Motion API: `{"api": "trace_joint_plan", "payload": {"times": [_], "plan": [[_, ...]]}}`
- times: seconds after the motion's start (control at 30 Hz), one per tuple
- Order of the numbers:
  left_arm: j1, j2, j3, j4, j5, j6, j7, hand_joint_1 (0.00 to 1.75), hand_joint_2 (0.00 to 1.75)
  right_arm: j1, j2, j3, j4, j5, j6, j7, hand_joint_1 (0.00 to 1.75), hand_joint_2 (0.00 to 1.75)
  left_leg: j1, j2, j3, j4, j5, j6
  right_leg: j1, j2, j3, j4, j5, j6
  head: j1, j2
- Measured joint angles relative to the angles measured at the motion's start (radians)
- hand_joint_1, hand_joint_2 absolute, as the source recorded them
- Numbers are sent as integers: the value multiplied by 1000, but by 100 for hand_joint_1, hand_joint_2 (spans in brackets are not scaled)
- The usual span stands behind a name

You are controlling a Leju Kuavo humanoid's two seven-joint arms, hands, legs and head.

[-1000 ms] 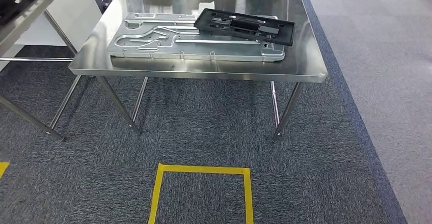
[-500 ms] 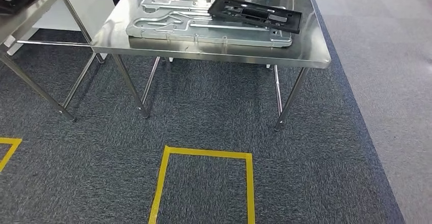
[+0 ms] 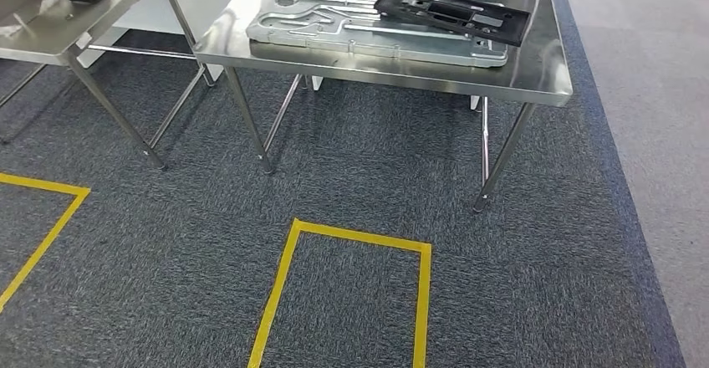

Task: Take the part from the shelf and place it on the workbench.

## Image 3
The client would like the stainless steel workbench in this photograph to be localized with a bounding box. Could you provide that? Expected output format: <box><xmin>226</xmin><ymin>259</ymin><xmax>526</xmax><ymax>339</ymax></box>
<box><xmin>192</xmin><ymin>0</ymin><xmax>574</xmax><ymax>213</ymax></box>

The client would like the yellow floor tape square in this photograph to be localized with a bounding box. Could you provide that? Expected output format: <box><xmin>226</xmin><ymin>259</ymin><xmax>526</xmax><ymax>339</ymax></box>
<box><xmin>0</xmin><ymin>171</ymin><xmax>92</xmax><ymax>315</ymax></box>
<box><xmin>247</xmin><ymin>217</ymin><xmax>433</xmax><ymax>368</ymax></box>

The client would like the aluminium jig plate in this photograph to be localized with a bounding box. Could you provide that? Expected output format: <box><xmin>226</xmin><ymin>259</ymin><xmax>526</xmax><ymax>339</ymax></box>
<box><xmin>245</xmin><ymin>0</ymin><xmax>509</xmax><ymax>69</ymax></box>

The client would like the white cabinet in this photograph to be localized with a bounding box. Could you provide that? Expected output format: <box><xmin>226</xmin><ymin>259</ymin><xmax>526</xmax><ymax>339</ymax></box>
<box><xmin>74</xmin><ymin>0</ymin><xmax>238</xmax><ymax>82</ymax></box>

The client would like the stainless steel table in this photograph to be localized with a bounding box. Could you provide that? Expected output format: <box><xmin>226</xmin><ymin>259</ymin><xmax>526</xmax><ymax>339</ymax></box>
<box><xmin>0</xmin><ymin>0</ymin><xmax>218</xmax><ymax>171</ymax></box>

